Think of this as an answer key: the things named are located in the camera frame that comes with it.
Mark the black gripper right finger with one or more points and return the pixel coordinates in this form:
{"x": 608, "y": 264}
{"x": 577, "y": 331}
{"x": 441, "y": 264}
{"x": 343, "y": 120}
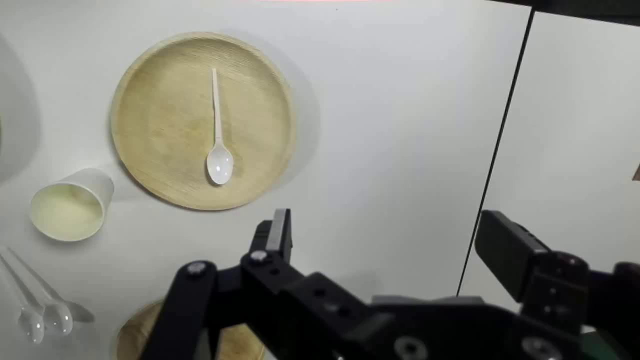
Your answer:
{"x": 567, "y": 308}

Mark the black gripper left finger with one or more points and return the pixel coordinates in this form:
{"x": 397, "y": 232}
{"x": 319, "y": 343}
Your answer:
{"x": 293, "y": 315}

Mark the far wooden plate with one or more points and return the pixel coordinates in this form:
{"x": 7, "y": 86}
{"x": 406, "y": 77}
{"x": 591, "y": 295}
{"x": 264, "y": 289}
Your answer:
{"x": 237, "y": 343}

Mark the wooden plate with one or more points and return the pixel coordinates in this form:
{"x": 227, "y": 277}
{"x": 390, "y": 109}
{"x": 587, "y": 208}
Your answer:
{"x": 162, "y": 127}
{"x": 237, "y": 343}

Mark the white spoon on middle plate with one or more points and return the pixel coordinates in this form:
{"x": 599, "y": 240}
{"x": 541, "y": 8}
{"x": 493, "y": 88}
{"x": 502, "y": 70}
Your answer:
{"x": 220, "y": 160}

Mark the middle wooden plate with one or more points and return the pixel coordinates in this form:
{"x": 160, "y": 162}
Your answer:
{"x": 162, "y": 127}

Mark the middle white paper cup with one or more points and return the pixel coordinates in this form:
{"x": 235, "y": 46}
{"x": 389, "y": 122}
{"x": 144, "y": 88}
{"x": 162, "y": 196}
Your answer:
{"x": 72, "y": 208}

